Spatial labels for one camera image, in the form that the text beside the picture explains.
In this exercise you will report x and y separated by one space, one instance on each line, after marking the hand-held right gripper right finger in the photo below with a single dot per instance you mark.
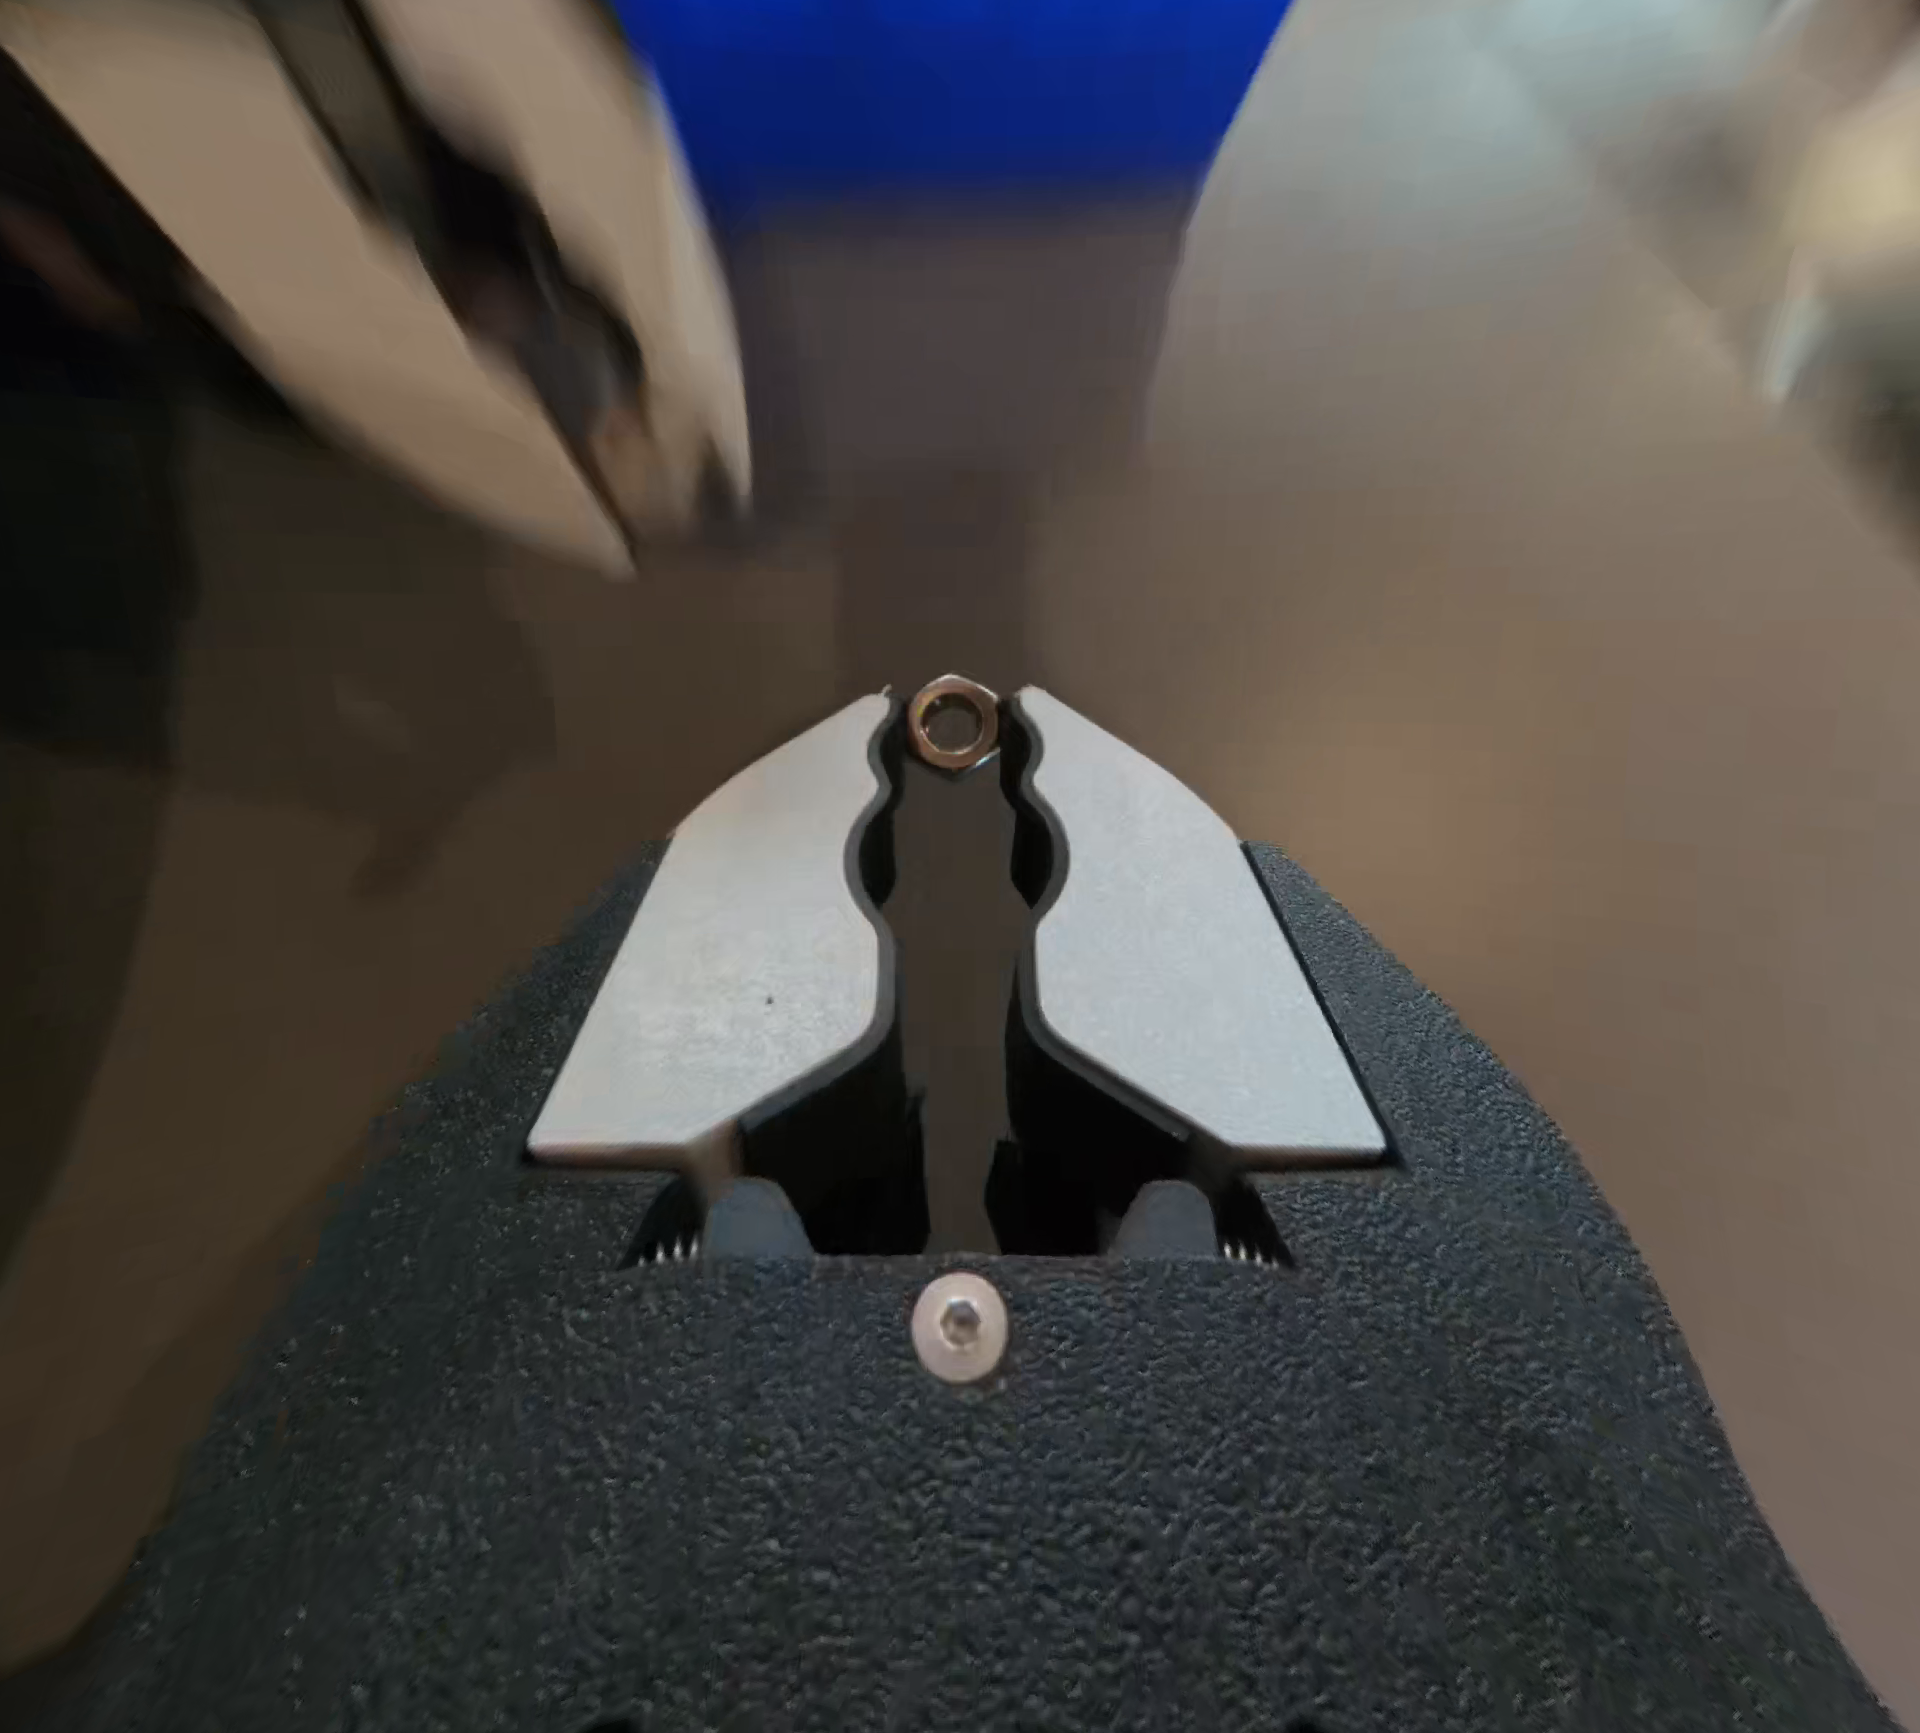
1183 984

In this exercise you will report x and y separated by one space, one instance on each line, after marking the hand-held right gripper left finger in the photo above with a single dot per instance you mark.
719 984

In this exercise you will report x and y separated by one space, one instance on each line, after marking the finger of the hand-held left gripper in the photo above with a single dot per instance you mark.
272 204
600 114

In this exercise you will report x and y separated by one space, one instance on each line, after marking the metal hex nut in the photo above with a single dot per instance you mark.
921 698

